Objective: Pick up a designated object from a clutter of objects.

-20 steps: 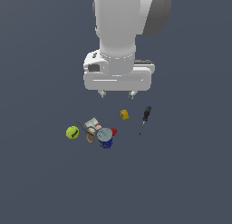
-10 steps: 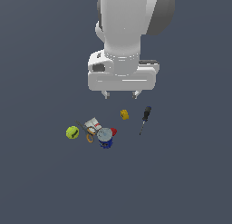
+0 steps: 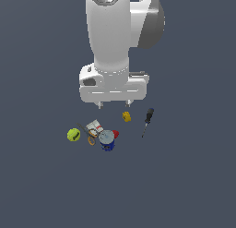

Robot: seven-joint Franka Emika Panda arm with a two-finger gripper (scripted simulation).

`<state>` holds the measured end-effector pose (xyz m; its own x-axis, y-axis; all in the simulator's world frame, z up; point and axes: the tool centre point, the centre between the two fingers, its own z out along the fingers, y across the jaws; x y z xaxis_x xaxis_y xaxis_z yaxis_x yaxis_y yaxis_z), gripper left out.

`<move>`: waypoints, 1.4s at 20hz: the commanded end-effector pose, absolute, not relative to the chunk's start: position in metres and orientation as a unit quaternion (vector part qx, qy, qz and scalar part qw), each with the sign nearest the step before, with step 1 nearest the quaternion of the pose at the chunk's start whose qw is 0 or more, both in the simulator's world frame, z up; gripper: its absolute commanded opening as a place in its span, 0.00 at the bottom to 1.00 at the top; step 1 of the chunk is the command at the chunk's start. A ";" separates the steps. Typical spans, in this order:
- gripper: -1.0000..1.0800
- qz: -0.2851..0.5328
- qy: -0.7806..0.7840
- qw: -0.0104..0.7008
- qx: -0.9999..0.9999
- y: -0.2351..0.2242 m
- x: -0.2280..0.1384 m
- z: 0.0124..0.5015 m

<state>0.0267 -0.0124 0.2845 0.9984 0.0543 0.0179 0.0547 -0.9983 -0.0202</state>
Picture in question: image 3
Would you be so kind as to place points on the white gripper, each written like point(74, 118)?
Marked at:
point(112, 88)

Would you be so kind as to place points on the red round object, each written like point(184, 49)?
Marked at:
point(116, 134)

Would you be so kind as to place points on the small yellow block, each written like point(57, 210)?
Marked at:
point(126, 116)

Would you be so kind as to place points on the white and red box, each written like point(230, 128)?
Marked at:
point(95, 126)

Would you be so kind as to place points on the blue can with grey lid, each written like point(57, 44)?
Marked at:
point(107, 140)

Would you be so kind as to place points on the yellow-green tennis ball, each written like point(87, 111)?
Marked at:
point(73, 134)

